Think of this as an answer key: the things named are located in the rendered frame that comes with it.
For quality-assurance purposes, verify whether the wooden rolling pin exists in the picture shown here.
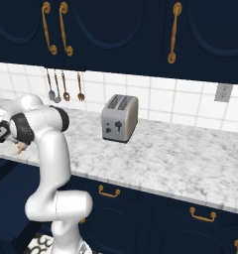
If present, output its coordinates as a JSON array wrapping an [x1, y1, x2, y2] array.
[[16, 142, 30, 156]]

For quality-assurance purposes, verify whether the hanging wooden spatula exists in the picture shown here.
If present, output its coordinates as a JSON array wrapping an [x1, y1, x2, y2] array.
[[60, 69, 71, 102]]

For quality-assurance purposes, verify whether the hanging wooden fork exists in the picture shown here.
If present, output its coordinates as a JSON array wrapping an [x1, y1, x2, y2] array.
[[76, 71, 85, 102]]

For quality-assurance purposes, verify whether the hanging metal spoon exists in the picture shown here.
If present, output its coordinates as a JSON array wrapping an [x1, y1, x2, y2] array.
[[53, 68, 62, 104]]

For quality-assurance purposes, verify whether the navy drawer front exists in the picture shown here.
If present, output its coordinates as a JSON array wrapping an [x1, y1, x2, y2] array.
[[152, 192, 238, 230], [69, 175, 156, 210]]

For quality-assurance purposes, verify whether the hanging metal ladle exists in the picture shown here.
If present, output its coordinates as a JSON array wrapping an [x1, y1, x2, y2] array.
[[46, 67, 57, 102]]

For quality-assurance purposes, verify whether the silver toaster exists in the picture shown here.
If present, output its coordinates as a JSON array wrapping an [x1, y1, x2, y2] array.
[[100, 93, 140, 144]]

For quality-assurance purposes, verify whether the navy wall cupboard door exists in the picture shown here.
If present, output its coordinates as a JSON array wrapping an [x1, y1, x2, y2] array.
[[0, 0, 60, 69], [162, 0, 238, 86], [57, 0, 165, 77]]

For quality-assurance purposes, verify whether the grey wall socket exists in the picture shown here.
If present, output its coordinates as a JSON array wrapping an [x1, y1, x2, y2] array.
[[213, 82, 234, 103]]

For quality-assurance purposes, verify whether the brass drawer handle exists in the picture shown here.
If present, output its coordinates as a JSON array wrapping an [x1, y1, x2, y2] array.
[[188, 206, 217, 223], [97, 185, 122, 199]]

